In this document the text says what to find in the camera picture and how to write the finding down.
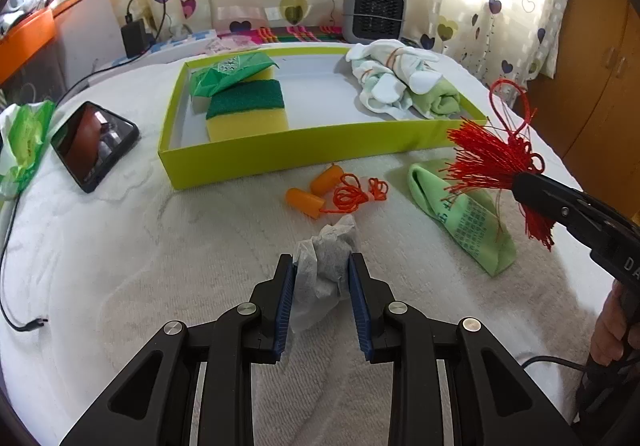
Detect wooden wardrobe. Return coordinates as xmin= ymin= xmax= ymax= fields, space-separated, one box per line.
xmin=525 ymin=0 xmax=640 ymax=221

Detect grey small heater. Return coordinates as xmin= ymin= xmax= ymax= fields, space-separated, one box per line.
xmin=341 ymin=0 xmax=406 ymax=42

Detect pink patterned plastic packet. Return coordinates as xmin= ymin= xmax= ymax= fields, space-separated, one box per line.
xmin=206 ymin=36 xmax=261 ymax=52

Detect light green printed cloth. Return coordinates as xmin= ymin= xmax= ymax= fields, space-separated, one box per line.
xmin=407 ymin=163 xmax=517 ymax=277

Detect black usb cable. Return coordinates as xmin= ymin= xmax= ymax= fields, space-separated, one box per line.
xmin=0 ymin=56 xmax=128 ymax=333

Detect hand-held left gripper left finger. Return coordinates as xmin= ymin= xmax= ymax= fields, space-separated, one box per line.
xmin=59 ymin=253 xmax=297 ymax=446

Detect green topped yellow sponge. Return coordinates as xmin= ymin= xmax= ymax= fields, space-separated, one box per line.
xmin=206 ymin=79 xmax=291 ymax=143

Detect rolled light green towel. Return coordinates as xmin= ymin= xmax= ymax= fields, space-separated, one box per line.
xmin=410 ymin=80 xmax=462 ymax=121

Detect red tassel cord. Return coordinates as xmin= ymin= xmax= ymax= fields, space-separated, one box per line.
xmin=442 ymin=80 xmax=557 ymax=251

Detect white power strip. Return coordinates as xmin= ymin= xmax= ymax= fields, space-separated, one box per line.
xmin=107 ymin=30 xmax=218 ymax=69

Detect black looped charger cable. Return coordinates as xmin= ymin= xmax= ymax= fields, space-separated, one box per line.
xmin=125 ymin=0 xmax=169 ymax=44

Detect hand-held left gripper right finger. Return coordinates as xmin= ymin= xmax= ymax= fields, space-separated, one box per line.
xmin=347 ymin=253 xmax=583 ymax=446

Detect green foil packet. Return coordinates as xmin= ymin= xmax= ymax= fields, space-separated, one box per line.
xmin=189 ymin=50 xmax=281 ymax=99

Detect black smartphone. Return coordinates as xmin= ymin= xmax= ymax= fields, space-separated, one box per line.
xmin=50 ymin=100 xmax=140 ymax=194

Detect lime green cardboard box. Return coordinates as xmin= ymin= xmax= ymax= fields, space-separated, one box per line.
xmin=157 ymin=43 xmax=488 ymax=191

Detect person's right hand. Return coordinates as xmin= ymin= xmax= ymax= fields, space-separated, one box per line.
xmin=590 ymin=293 xmax=631 ymax=366

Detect green tissue pack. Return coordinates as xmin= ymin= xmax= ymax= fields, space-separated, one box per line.
xmin=0 ymin=100 xmax=56 ymax=199

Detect yellow sponge with green base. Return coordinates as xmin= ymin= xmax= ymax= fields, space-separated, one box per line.
xmin=239 ymin=64 xmax=279 ymax=84

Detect orange window ledge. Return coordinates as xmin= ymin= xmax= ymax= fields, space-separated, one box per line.
xmin=0 ymin=0 xmax=108 ymax=86

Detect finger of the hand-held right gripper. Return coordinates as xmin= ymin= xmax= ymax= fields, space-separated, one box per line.
xmin=512 ymin=172 xmax=608 ymax=247

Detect white paper tea bag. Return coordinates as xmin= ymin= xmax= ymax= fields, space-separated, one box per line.
xmin=291 ymin=215 xmax=360 ymax=333

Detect colourful striped mat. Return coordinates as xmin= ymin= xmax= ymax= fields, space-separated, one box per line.
xmin=215 ymin=24 xmax=416 ymax=46

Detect orange corded earplugs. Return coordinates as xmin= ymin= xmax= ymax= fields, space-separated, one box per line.
xmin=286 ymin=165 xmax=388 ymax=220

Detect black charger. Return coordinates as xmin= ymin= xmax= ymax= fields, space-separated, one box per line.
xmin=121 ymin=22 xmax=153 ymax=57

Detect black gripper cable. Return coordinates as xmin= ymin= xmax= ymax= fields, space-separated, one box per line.
xmin=522 ymin=356 xmax=592 ymax=373

